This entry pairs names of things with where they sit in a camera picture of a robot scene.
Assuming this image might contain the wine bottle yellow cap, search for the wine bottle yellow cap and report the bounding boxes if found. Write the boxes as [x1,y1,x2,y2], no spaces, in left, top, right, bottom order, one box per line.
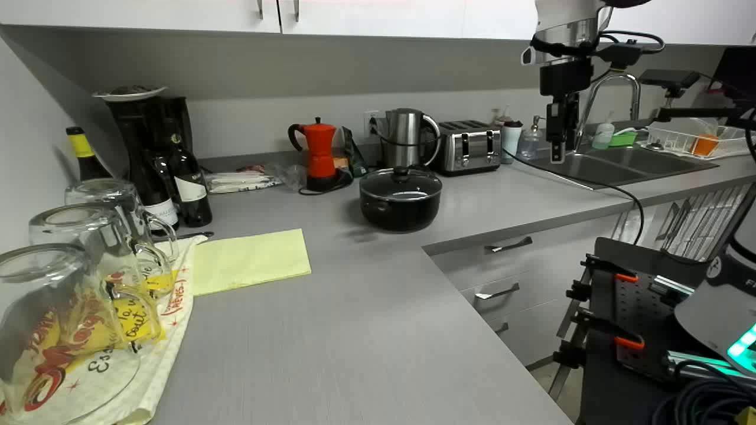
[65,125,114,183]

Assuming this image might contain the glass mug yellow print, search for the glass mug yellow print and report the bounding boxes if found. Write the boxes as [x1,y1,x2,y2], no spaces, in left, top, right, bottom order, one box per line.
[29,203,182,348]

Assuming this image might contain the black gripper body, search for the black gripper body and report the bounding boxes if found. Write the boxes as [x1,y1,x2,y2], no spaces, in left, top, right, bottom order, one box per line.
[538,59,595,119]

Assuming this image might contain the stainless steel toaster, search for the stainless steel toaster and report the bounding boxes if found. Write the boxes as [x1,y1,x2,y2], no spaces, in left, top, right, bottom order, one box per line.
[436,118,505,176]

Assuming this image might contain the yellow cloth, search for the yellow cloth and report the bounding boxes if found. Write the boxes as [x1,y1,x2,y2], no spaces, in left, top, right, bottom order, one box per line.
[187,227,314,299]

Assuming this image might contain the white cup black lid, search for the white cup black lid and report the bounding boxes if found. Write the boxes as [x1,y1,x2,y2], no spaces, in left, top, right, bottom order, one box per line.
[500,118,526,157]

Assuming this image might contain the black stand orange clamps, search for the black stand orange clamps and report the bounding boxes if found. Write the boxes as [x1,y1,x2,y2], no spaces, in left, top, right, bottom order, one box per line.
[548,234,711,425]

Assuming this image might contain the dark wine bottle white label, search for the dark wine bottle white label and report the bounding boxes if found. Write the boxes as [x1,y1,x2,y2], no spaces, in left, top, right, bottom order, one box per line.
[170,129,215,228]

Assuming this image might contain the orange cup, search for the orange cup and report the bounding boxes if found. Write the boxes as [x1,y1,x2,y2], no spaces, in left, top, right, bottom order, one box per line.
[693,134,720,157]

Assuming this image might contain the chrome kitchen faucet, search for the chrome kitchen faucet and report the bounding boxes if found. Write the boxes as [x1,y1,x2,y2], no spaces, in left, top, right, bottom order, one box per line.
[580,67,646,151]

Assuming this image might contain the green dish soap bottle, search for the green dish soap bottle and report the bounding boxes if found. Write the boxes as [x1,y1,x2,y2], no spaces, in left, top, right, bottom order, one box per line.
[593,116,617,154]

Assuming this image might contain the clear soap dispenser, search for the clear soap dispenser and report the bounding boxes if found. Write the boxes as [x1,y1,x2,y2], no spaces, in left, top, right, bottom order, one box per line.
[523,113,548,161]

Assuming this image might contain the steel kitchen sink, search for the steel kitchen sink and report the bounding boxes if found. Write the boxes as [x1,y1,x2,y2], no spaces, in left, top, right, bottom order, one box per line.
[524,143,720,191]

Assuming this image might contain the white packet tray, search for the white packet tray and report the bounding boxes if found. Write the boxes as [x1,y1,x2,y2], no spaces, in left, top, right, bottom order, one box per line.
[203,162,283,196]

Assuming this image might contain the upturned drinking glasses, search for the upturned drinking glasses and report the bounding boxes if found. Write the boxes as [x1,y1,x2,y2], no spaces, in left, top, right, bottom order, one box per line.
[0,234,213,425]

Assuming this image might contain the black cooking pot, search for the black cooking pot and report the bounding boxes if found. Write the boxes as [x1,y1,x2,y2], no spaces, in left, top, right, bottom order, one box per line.
[360,176,444,234]

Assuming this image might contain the stainless steel electric kettle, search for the stainless steel electric kettle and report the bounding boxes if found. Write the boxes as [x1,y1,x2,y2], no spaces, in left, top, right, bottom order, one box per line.
[381,106,444,171]

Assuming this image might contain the green sponge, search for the green sponge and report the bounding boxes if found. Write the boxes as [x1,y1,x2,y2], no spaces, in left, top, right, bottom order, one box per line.
[612,125,641,148]

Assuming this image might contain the black mounted camera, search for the black mounted camera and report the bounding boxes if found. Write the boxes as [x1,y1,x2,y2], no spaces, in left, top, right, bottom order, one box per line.
[639,65,705,100]

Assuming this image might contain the dark bottle white base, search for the dark bottle white base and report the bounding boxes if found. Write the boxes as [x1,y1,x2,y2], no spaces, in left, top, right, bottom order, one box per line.
[128,148,182,232]

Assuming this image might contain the grey device teal lights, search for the grey device teal lights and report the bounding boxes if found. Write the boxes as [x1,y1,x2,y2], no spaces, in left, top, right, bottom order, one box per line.
[672,281,756,378]

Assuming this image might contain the black coffee machine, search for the black coffee machine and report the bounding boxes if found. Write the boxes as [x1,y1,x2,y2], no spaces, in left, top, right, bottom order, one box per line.
[104,93,198,207]

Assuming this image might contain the plain glass mug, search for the plain glass mug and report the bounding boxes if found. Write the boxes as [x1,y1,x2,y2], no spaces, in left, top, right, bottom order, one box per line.
[65,176,153,237]

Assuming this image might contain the large printed glass mug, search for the large printed glass mug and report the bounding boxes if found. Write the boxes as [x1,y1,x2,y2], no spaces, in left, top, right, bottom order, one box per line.
[0,241,146,425]

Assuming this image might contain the long metal drawer handle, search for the long metal drawer handle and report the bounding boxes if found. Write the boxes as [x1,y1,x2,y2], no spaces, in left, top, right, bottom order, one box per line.
[484,234,536,256]

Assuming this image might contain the dark cable bundle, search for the dark cable bundle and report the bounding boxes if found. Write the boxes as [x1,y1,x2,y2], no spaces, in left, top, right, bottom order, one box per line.
[649,374,756,425]

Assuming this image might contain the white dish rack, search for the white dish rack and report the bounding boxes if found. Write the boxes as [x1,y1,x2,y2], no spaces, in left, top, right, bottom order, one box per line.
[646,116,751,161]

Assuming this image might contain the red moka pot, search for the red moka pot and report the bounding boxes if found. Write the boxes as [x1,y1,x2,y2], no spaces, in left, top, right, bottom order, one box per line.
[287,116,341,191]

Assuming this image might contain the white plate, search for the white plate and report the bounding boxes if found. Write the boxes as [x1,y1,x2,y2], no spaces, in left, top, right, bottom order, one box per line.
[93,84,170,104]

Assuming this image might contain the black cable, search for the black cable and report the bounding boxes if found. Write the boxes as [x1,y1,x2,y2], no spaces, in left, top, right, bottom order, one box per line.
[595,182,649,247]

